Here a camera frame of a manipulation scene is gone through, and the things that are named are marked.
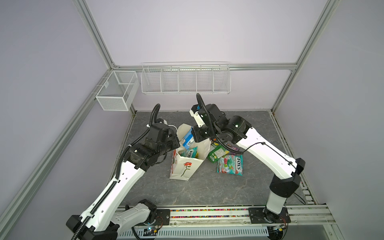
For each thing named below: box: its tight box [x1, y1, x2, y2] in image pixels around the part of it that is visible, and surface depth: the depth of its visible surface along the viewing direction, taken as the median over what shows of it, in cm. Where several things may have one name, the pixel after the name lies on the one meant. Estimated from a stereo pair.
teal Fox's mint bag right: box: [217, 154, 244, 176], surface depth 90 cm
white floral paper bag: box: [170, 123, 211, 181], surface depth 75 cm
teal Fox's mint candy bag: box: [180, 146, 199, 159], surface depth 88 cm
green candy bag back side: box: [207, 142, 230, 164], surface depth 93 cm
